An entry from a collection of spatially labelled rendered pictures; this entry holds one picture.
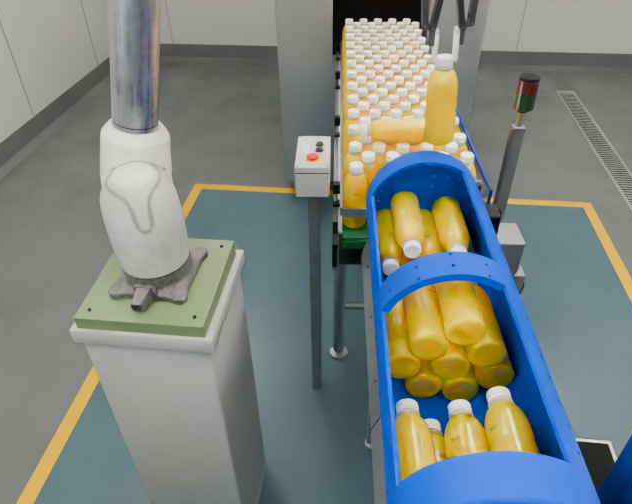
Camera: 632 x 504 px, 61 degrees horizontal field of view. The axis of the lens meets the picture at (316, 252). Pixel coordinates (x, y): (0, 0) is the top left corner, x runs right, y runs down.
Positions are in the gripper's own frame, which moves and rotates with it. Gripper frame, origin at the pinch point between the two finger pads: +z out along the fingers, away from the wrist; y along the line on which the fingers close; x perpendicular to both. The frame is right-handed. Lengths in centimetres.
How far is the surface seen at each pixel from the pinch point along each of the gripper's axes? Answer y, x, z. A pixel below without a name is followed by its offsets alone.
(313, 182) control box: -32, 11, 41
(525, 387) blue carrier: 9, -61, 40
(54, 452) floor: -137, -18, 139
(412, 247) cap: -8.7, -29.2, 33.0
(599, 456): 61, -24, 135
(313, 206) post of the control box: -34, 18, 55
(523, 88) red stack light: 31, 36, 28
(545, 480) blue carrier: 0, -88, 20
